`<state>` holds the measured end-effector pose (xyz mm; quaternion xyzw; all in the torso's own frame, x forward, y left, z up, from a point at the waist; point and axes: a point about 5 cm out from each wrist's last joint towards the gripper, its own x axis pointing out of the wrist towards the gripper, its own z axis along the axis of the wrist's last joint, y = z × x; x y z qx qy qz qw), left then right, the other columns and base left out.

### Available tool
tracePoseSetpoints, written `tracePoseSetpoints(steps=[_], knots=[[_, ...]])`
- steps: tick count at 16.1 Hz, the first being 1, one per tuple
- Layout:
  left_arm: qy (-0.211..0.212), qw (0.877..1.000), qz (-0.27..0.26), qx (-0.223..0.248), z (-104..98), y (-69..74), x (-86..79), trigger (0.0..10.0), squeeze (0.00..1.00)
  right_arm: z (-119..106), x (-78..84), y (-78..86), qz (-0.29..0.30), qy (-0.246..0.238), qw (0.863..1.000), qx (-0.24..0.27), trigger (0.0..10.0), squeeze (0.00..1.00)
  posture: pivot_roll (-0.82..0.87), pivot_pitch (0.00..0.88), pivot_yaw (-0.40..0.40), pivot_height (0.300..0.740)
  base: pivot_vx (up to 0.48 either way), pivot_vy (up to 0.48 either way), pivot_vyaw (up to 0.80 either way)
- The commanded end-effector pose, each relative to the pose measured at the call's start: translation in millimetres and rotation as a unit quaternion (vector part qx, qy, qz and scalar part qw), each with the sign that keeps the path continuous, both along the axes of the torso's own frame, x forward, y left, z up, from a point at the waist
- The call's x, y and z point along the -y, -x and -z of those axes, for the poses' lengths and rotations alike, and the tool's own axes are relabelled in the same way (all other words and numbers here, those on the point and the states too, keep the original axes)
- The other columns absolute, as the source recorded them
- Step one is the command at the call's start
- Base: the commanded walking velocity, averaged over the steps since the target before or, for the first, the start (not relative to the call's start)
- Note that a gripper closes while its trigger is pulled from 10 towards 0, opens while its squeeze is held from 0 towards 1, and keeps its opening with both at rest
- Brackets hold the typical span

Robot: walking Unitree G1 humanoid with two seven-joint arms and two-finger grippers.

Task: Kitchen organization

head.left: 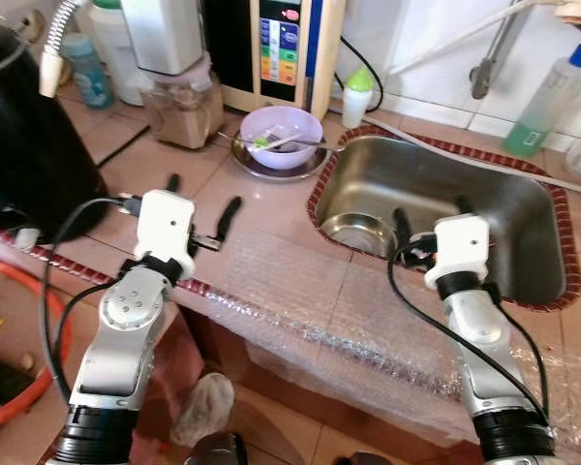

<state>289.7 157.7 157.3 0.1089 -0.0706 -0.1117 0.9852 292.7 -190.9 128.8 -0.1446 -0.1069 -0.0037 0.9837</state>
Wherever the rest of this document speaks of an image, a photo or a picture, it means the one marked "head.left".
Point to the small white bottle green cap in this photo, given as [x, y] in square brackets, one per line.
[357, 102]

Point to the clear bubble wrap sheet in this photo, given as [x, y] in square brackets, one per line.
[320, 329]

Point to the grey robot foot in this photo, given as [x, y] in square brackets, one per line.
[205, 407]

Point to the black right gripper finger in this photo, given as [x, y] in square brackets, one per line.
[464, 206]
[403, 225]

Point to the silver water filter housing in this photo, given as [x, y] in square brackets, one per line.
[165, 34]

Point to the glass jar with brown powder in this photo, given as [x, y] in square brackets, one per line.
[184, 114]

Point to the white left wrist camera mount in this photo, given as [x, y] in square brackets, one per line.
[165, 228]

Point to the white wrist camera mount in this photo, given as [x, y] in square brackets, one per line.
[165, 228]
[463, 247]

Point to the teal plastic bottle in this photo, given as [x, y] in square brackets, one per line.
[90, 77]

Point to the round metal plate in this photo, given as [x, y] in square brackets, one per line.
[261, 170]

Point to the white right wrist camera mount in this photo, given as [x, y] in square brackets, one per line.
[463, 247]

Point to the grey metal wall tap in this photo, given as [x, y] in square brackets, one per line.
[486, 68]

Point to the water ionizer with coloured panel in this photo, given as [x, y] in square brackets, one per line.
[276, 48]

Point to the stainless steel sink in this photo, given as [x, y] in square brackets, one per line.
[445, 194]

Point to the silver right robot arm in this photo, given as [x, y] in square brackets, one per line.
[489, 358]

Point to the purple plastic bowl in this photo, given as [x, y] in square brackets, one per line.
[281, 124]

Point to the metal spoon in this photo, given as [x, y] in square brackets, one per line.
[310, 143]

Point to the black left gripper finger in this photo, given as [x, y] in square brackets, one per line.
[173, 183]
[230, 215]

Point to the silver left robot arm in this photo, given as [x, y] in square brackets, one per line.
[116, 339]

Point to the white plastic pipe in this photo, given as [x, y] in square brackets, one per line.
[445, 48]

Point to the green liquid bottle blue cap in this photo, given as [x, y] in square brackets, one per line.
[547, 102]

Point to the metal bowl in sink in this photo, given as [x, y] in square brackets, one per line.
[353, 232]

